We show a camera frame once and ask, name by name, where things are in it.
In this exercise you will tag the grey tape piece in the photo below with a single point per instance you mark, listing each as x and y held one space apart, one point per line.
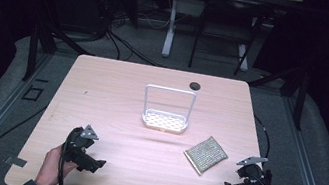
15 161

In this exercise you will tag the black tape square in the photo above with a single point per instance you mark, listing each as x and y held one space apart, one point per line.
33 93

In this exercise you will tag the person's left hand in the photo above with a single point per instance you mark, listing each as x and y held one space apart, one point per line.
50 168

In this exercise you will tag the white desk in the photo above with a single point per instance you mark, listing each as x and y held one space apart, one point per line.
171 22

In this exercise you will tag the black table grommet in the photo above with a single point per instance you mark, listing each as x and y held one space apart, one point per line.
194 86

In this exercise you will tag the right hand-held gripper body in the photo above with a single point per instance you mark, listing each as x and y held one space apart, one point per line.
254 178

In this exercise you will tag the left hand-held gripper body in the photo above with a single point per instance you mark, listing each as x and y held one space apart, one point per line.
77 145

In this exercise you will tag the black tape strip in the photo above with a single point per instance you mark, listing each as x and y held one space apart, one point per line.
42 80

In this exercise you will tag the white sponge holder rack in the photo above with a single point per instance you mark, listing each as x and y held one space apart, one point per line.
164 121

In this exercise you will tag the black metal stand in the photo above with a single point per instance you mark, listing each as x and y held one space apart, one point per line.
301 102
32 53

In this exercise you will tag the black chair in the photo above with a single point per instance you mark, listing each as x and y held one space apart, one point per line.
231 5

